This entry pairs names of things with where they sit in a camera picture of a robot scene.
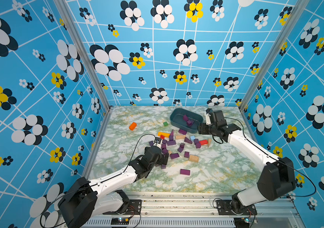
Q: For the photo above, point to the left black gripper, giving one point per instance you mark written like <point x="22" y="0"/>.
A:
<point x="162" y="160"/>

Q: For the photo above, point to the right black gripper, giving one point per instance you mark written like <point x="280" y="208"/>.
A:
<point x="202" y="127"/>

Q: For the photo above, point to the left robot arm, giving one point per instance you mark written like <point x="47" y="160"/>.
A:
<point x="88" y="198"/>

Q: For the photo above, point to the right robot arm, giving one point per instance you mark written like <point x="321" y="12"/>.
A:
<point x="277" y="176"/>

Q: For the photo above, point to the dark teal storage bin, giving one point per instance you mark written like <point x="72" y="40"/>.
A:
<point x="176" y="119"/>

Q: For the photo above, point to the purple brick beside bin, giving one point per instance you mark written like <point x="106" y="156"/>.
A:
<point x="183" y="132"/>

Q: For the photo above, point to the purple long brick centre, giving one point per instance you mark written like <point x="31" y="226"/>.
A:
<point x="174" y="156"/>

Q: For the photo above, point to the natural wood triangle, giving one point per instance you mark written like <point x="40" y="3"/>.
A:
<point x="209" y="142"/>

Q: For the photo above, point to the red rectangular brick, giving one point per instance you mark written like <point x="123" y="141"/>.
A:
<point x="203" y="142"/>

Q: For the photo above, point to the purple tall triangle brick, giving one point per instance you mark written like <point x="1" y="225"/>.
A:
<point x="171" y="137"/>

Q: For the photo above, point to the yellow long brick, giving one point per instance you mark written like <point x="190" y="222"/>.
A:
<point x="164" y="134"/>

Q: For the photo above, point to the lone purple brick front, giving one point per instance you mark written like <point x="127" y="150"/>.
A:
<point x="185" y="172"/>

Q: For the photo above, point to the natural wood printed brick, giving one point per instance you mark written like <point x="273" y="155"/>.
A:
<point x="178" y="137"/>

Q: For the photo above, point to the purple wedge brick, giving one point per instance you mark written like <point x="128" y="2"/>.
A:
<point x="187" y="140"/>

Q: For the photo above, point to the natural wood large brick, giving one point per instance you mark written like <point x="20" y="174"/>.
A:
<point x="194" y="158"/>

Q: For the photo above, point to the orange brick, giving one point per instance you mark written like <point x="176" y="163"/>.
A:
<point x="132" y="126"/>

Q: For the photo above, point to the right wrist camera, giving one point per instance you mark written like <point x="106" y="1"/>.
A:
<point x="209" y="116"/>

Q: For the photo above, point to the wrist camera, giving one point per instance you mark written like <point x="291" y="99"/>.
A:
<point x="209" y="116"/>
<point x="157" y="142"/>

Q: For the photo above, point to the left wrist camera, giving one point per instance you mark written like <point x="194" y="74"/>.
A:
<point x="157" y="142"/>

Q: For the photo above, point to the aluminium front rail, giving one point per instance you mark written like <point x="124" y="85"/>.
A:
<point x="195" y="210"/>

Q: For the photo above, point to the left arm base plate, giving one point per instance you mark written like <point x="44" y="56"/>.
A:
<point x="133" y="208"/>

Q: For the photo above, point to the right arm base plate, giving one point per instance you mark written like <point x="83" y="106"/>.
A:
<point x="229" y="207"/>

